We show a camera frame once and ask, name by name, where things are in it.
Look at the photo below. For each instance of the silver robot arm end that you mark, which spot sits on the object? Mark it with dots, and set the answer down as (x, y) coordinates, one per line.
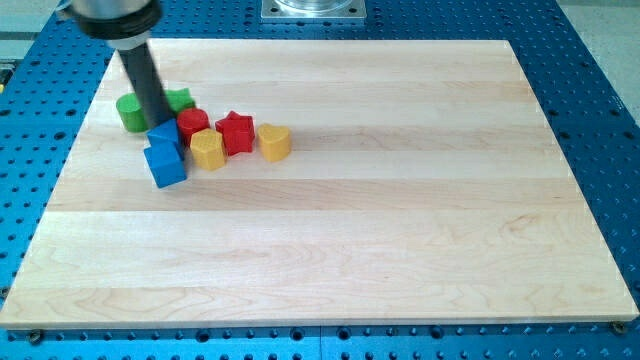
(123, 24)

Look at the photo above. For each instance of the light wooden board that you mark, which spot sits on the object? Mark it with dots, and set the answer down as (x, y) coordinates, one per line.
(424, 186)

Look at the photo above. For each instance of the left board clamp screw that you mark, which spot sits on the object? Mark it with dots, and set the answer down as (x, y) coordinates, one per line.
(34, 337)

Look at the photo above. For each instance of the board clamp screw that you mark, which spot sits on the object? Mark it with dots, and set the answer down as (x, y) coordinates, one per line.
(618, 328)
(34, 337)

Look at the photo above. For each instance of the right board clamp screw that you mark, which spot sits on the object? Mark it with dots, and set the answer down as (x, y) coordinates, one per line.
(618, 328)

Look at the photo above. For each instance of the yellow heart block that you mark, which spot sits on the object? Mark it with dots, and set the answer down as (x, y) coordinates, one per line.
(274, 142)

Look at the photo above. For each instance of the red star block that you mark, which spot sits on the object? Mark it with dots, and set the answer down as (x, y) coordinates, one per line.
(238, 133)

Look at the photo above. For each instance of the yellow hexagon block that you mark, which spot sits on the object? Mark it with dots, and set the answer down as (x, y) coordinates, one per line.
(207, 147)

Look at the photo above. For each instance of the red cylinder block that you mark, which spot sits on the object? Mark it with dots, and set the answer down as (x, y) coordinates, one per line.
(191, 121)

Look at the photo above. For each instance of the blue cube block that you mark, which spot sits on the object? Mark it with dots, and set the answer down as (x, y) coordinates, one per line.
(165, 164)

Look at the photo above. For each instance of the blue triangle block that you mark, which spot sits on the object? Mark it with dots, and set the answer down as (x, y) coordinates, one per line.
(167, 132)

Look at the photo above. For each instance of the green star block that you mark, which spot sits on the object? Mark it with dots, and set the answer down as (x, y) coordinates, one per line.
(179, 100)

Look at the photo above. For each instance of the black pusher rod tool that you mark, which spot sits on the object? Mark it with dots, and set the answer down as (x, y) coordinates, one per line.
(145, 80)

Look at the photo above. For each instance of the green cylinder block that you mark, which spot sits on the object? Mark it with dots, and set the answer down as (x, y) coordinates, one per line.
(131, 113)

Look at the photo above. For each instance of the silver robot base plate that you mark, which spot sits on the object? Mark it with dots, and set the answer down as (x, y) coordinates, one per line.
(281, 10)

